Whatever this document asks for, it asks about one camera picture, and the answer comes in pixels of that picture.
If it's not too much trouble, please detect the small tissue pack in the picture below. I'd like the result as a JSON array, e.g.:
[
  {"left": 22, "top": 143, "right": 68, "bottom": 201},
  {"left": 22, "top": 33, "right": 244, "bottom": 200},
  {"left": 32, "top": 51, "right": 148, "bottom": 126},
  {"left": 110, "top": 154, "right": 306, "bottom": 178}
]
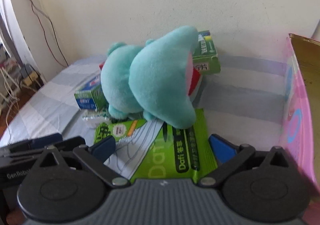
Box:
[{"left": 82, "top": 109, "right": 112, "bottom": 128}]

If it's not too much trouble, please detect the green wet wipes packet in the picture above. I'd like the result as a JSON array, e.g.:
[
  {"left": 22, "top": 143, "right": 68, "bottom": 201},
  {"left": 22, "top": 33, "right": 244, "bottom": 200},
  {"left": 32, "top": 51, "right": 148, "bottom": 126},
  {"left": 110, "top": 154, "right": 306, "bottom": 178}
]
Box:
[{"left": 94, "top": 109, "right": 217, "bottom": 183}]

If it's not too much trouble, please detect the Crest toothpaste box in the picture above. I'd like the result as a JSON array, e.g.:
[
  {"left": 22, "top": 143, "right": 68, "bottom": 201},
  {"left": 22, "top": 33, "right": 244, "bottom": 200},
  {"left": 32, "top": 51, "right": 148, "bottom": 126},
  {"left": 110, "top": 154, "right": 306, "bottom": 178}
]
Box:
[{"left": 74, "top": 75, "right": 107, "bottom": 111}]

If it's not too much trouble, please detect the teal plush toy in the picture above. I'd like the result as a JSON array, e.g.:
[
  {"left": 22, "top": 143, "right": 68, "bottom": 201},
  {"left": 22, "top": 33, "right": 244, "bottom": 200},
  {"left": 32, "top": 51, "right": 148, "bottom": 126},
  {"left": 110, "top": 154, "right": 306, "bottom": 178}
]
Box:
[{"left": 100, "top": 26, "right": 198, "bottom": 129}]

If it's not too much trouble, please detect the green medicine box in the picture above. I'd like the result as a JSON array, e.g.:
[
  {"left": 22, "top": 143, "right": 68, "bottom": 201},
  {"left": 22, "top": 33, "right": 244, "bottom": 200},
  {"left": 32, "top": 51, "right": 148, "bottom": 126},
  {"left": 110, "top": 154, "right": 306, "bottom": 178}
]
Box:
[{"left": 193, "top": 30, "right": 221, "bottom": 75}]

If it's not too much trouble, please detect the cluttered side shelf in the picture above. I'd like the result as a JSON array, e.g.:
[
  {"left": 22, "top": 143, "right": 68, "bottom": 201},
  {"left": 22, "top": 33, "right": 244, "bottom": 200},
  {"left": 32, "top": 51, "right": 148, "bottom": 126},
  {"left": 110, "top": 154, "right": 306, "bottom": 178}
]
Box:
[{"left": 1, "top": 43, "right": 43, "bottom": 113}]

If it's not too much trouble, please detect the pink biscuit tin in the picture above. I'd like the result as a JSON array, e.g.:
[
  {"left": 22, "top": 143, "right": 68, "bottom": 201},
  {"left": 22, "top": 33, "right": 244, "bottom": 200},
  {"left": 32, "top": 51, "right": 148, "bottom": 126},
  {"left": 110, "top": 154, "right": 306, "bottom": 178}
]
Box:
[{"left": 279, "top": 33, "right": 319, "bottom": 195}]

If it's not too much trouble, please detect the red wall cable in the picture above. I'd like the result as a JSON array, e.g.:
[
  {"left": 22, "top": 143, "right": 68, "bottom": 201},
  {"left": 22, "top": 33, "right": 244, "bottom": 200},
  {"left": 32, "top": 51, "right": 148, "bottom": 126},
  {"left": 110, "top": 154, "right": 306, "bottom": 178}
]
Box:
[{"left": 11, "top": 0, "right": 69, "bottom": 68}]

